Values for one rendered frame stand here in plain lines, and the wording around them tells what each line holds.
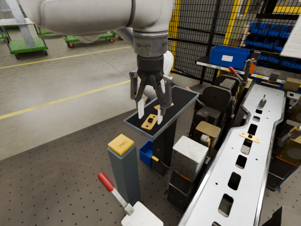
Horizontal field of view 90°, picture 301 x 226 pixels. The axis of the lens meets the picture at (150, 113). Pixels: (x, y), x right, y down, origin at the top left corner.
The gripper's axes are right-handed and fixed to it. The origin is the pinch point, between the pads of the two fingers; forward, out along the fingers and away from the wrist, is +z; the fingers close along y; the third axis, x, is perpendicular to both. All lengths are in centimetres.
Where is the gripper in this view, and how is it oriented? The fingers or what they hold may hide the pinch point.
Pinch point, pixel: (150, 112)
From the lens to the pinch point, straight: 53.3
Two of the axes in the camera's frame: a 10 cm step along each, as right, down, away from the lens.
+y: 9.1, 2.5, -3.4
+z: 0.0, 8.0, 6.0
